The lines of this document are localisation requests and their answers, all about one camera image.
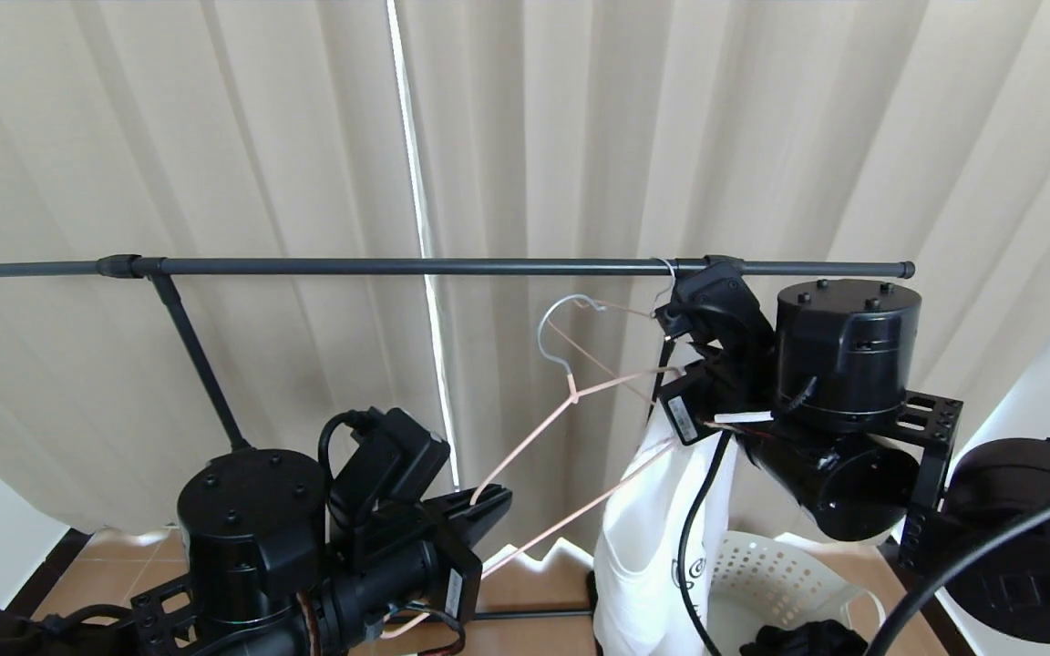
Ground black garment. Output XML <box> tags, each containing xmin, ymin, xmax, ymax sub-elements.
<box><xmin>739</xmin><ymin>619</ymin><xmax>869</xmax><ymax>656</ymax></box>

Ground black clothes rack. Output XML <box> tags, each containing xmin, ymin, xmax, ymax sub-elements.
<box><xmin>0</xmin><ymin>253</ymin><xmax>917</xmax><ymax>623</ymax></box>

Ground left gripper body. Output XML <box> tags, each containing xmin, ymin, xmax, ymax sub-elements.
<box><xmin>341</xmin><ymin>497</ymin><xmax>486</xmax><ymax>650</ymax></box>

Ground white laundry basket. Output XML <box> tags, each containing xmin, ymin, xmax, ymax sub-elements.
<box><xmin>705</xmin><ymin>530</ymin><xmax>887</xmax><ymax>656</ymax></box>

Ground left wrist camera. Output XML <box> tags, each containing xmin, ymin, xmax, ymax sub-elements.
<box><xmin>318</xmin><ymin>406</ymin><xmax>452</xmax><ymax>549</ymax></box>

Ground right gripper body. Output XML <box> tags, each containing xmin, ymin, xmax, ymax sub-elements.
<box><xmin>655</xmin><ymin>360</ymin><xmax>777</xmax><ymax>448</ymax></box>

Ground beige curtain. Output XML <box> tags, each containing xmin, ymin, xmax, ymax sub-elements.
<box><xmin>0</xmin><ymin>0</ymin><xmax>1050</xmax><ymax>570</ymax></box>

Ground white printed sleeveless top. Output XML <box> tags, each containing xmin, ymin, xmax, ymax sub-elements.
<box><xmin>592</xmin><ymin>342</ymin><xmax>741</xmax><ymax>656</ymax></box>

